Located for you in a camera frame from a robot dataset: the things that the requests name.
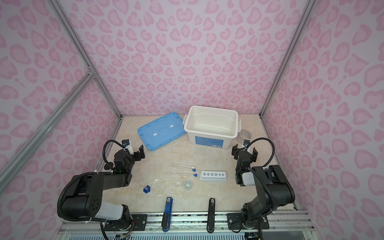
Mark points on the blue stapler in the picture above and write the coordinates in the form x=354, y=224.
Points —
x=166, y=220

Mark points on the white test tube rack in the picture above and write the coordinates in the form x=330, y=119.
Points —
x=213, y=176

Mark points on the cork stoppered test tube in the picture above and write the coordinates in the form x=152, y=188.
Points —
x=184, y=167

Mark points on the clear tape roll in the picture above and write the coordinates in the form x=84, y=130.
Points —
x=244, y=134

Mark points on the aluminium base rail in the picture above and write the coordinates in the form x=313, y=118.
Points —
x=281, y=225

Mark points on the blue plastic bin lid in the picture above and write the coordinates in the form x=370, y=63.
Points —
x=162, y=131

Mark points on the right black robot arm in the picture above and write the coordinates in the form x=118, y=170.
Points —
x=272, y=187

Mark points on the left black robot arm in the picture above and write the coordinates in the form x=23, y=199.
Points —
x=81, y=199

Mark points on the blue capped test tube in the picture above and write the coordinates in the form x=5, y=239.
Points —
x=184, y=174

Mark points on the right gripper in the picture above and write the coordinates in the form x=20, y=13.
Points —
x=244, y=153

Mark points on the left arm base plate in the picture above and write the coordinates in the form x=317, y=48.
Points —
x=136, y=222

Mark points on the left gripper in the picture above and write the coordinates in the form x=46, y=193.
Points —
x=134, y=154

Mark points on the black stapler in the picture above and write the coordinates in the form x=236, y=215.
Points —
x=211, y=216

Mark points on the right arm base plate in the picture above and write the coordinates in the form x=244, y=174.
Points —
x=238, y=222

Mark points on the white plastic storage bin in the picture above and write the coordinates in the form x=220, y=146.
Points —
x=212, y=127

